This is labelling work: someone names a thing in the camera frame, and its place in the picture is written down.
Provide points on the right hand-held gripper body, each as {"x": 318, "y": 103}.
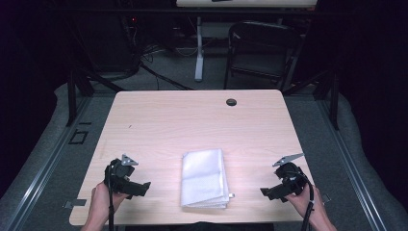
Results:
{"x": 293, "y": 181}

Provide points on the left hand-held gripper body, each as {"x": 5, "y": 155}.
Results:
{"x": 118, "y": 178}

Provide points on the white mesh laundry bag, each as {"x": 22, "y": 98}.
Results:
{"x": 202, "y": 179}

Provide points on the person's right hand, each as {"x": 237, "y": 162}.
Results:
{"x": 308, "y": 203}

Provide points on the person's left hand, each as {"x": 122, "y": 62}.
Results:
{"x": 102, "y": 200}

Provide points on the grey tape piece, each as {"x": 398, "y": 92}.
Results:
{"x": 326, "y": 199}
{"x": 75, "y": 203}

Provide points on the black tape square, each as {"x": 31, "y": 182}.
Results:
{"x": 71, "y": 139}

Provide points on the black tape strip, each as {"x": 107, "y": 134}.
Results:
{"x": 85, "y": 123}

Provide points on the black table grommet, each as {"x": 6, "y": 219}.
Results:
{"x": 231, "y": 102}

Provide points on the white desk leg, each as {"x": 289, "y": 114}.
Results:
{"x": 199, "y": 61}

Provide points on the dark computer tower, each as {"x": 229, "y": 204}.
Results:
{"x": 106, "y": 41}

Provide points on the black folding chair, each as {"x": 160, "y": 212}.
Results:
{"x": 261, "y": 41}

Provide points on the metal floor rail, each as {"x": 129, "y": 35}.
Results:
{"x": 349, "y": 166}
{"x": 48, "y": 173}

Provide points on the black metal frame stand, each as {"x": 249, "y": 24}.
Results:
{"x": 334, "y": 102}
{"x": 71, "y": 96}

